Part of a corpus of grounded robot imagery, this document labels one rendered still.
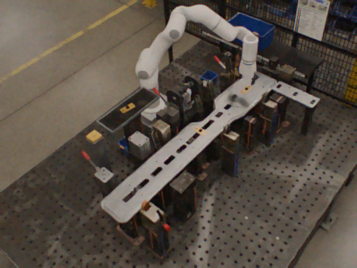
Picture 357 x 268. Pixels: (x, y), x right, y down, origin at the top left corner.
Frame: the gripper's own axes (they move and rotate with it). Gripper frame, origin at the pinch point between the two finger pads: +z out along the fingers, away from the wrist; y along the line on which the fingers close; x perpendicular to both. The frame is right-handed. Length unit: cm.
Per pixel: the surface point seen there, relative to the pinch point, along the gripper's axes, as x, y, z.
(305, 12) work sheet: 54, 6, -24
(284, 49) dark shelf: 48.0, -1.0, 4.6
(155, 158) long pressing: -77, -6, 8
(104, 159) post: -95, -30, 11
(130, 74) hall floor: 41, -171, 110
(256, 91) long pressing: 3.2, 6.4, 7.8
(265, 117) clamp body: -7.9, 20.7, 14.1
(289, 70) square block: 26.3, 14.8, 1.6
